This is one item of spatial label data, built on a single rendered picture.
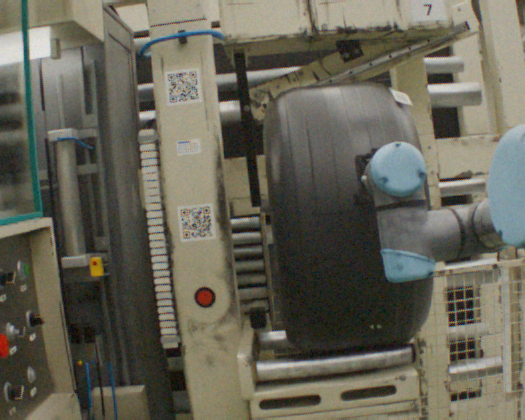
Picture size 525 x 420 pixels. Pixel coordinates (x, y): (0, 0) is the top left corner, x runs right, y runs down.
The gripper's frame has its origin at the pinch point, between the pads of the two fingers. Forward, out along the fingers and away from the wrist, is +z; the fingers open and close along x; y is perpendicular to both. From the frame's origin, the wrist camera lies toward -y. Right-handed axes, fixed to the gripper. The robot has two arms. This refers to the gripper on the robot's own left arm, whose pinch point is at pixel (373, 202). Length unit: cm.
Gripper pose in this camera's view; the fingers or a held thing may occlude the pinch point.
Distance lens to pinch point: 136.9
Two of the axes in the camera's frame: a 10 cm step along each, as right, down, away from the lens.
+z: 0.4, 0.7, 10.0
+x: -9.9, 1.0, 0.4
